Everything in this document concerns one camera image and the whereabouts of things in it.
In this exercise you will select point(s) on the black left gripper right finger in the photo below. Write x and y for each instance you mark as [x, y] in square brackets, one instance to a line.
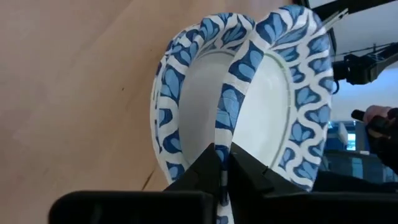
[248, 177]

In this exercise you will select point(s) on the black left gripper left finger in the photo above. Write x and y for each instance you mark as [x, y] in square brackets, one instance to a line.
[202, 177]

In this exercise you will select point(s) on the blue white patterned paper bowl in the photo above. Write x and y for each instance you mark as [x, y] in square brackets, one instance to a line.
[154, 124]
[199, 102]
[264, 109]

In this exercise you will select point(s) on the person's hand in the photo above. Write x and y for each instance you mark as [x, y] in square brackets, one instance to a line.
[374, 112]

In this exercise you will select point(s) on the black hand controller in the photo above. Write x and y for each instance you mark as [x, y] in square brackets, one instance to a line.
[385, 140]

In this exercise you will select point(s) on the black mounted device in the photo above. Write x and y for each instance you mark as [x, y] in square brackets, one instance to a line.
[357, 68]

